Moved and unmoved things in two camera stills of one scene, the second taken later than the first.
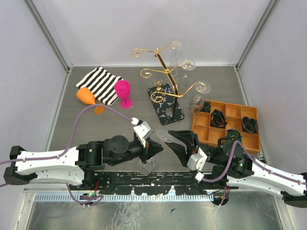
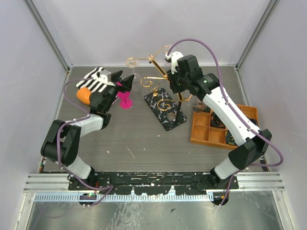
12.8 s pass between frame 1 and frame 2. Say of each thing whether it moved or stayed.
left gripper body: moved
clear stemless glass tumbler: moved
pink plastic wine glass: stayed
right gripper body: moved
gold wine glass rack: moved
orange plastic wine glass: stayed
